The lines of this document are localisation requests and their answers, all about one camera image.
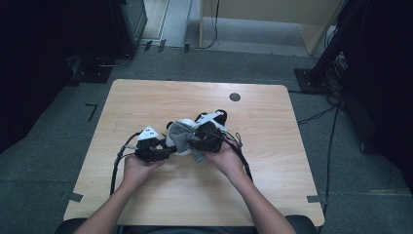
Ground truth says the bundle of black cables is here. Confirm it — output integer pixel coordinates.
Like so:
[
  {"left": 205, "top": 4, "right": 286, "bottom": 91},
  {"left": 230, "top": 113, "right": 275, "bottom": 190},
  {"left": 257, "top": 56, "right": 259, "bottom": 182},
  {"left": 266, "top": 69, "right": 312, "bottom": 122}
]
[{"left": 324, "top": 52, "right": 349, "bottom": 105}]

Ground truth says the long black floor cable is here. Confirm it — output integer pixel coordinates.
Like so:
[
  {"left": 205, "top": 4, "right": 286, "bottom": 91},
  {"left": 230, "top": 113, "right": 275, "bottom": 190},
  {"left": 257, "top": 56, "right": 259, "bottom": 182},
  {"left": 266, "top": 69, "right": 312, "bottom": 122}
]
[{"left": 296, "top": 105, "right": 340, "bottom": 225}]

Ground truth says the black stand base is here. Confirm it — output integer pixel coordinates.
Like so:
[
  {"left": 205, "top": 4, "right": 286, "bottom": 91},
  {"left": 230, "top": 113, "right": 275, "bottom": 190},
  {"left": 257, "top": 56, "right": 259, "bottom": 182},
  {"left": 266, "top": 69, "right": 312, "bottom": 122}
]
[{"left": 69, "top": 55, "right": 113, "bottom": 86}]

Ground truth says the black looped floor cable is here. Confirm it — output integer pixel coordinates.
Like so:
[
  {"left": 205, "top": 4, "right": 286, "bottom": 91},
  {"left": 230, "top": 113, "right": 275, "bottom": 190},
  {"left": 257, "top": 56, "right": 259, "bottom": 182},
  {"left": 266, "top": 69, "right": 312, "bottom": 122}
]
[{"left": 95, "top": 53, "right": 132, "bottom": 68}]

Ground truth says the black hanging cable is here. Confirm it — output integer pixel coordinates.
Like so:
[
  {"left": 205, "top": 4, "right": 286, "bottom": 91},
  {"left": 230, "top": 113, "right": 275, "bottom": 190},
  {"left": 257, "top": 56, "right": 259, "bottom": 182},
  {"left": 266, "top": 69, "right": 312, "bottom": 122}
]
[{"left": 194, "top": 0, "right": 220, "bottom": 51}]

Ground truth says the black metal stand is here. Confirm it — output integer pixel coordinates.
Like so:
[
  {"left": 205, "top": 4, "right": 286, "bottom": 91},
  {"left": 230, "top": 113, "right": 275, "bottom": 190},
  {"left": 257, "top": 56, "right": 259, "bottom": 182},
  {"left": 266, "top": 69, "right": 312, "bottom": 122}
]
[{"left": 293, "top": 0, "right": 358, "bottom": 96}]

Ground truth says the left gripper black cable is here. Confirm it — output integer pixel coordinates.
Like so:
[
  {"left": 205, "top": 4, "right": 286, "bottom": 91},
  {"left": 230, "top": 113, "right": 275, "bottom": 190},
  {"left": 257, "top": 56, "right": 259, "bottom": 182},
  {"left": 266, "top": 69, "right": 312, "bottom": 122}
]
[{"left": 110, "top": 131, "right": 142, "bottom": 196}]

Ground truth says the dark monitor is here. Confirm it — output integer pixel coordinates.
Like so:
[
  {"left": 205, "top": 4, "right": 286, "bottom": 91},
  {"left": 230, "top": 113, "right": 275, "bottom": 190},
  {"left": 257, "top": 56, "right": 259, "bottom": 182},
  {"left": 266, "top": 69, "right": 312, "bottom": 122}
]
[{"left": 110, "top": 0, "right": 148, "bottom": 57}]

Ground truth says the panda plush toy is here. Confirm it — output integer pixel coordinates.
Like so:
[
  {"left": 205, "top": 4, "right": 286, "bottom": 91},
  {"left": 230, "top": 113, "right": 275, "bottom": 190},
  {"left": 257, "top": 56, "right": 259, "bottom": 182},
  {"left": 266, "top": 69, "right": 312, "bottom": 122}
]
[{"left": 165, "top": 108, "right": 229, "bottom": 158}]

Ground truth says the person's right hand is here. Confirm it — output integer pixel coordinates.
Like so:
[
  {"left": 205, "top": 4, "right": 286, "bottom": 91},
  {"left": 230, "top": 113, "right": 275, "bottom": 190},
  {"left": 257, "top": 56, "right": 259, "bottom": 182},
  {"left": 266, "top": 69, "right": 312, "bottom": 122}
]
[{"left": 205, "top": 141, "right": 247, "bottom": 179}]

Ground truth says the dark curtain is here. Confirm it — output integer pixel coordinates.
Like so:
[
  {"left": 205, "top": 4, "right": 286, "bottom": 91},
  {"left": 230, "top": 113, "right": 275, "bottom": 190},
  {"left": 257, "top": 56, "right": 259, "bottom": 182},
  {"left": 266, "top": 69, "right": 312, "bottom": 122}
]
[
  {"left": 337, "top": 0, "right": 413, "bottom": 193},
  {"left": 0, "top": 0, "right": 125, "bottom": 154}
]

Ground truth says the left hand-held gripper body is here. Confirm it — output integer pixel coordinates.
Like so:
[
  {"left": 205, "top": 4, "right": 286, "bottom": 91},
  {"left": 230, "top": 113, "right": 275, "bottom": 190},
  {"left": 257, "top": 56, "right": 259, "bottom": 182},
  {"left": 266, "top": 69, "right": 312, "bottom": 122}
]
[{"left": 135, "top": 126, "right": 161, "bottom": 164}]

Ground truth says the person's left hand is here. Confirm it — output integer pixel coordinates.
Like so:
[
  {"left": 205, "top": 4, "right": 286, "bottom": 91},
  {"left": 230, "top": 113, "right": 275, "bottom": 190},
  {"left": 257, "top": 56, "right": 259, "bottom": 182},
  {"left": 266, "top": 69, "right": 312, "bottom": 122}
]
[{"left": 123, "top": 155, "right": 168, "bottom": 190}]

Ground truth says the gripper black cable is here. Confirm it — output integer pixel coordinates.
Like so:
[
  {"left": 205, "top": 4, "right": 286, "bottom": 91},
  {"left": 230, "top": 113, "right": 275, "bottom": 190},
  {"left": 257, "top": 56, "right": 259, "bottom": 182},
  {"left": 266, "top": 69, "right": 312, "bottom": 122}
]
[
  {"left": 220, "top": 131, "right": 254, "bottom": 182},
  {"left": 110, "top": 131, "right": 142, "bottom": 196}
]

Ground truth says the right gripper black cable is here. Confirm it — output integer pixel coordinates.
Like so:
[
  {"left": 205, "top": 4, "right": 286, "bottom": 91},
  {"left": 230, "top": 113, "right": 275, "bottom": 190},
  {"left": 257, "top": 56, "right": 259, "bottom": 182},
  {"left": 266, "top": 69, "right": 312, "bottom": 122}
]
[{"left": 220, "top": 131, "right": 254, "bottom": 182}]

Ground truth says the beige wooden cabinet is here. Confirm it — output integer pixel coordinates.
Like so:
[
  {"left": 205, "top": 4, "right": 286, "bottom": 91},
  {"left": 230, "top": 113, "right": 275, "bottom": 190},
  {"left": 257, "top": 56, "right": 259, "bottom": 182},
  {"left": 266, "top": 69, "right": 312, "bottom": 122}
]
[{"left": 199, "top": 0, "right": 345, "bottom": 56}]

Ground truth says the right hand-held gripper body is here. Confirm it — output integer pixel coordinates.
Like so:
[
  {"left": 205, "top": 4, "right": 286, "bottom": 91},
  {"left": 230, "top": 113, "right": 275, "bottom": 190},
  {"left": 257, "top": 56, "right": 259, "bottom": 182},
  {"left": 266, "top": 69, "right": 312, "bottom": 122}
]
[{"left": 194, "top": 110, "right": 226, "bottom": 153}]

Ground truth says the grey cloth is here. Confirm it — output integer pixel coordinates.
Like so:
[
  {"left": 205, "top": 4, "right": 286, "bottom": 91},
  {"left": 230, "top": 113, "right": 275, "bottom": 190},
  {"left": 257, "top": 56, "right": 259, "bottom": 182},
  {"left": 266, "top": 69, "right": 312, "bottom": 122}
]
[{"left": 169, "top": 121, "right": 207, "bottom": 164}]

